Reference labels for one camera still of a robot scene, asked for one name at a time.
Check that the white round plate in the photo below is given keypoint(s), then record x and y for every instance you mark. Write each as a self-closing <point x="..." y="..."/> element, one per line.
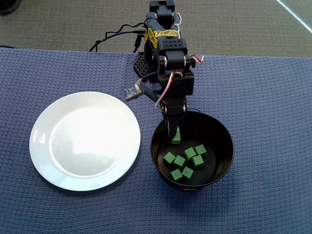
<point x="85" y="141"/>

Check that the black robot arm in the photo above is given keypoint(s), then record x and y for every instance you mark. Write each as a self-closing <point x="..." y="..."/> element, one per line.
<point x="170" y="48"/>

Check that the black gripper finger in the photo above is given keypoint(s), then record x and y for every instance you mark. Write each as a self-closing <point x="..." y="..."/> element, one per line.
<point x="174" y="128"/>
<point x="167" y="125"/>

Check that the white floor tape line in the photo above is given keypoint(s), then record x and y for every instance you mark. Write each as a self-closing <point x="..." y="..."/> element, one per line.
<point x="295" y="13"/>

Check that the green cube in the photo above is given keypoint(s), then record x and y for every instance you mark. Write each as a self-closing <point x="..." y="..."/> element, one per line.
<point x="200" y="149"/>
<point x="187" y="172"/>
<point x="179" y="161"/>
<point x="176" y="175"/>
<point x="169" y="158"/>
<point x="190" y="153"/>
<point x="197" y="161"/>
<point x="177" y="138"/>

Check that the black wrist camera board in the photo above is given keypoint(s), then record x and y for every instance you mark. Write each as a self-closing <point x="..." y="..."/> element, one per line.
<point x="132" y="92"/>

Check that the black metal bucket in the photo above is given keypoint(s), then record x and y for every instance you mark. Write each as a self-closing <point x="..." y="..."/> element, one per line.
<point x="219" y="146"/>

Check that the blue woven table cloth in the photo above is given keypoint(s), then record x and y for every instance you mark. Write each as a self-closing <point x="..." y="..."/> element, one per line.
<point x="243" y="122"/>

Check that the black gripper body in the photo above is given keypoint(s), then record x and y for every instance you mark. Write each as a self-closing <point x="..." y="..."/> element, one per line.
<point x="175" y="109"/>

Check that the dark rounded object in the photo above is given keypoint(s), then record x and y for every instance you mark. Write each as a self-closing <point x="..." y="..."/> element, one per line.
<point x="7" y="6"/>

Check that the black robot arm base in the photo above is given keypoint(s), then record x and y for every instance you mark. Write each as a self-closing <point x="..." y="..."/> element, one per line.
<point x="141" y="64"/>

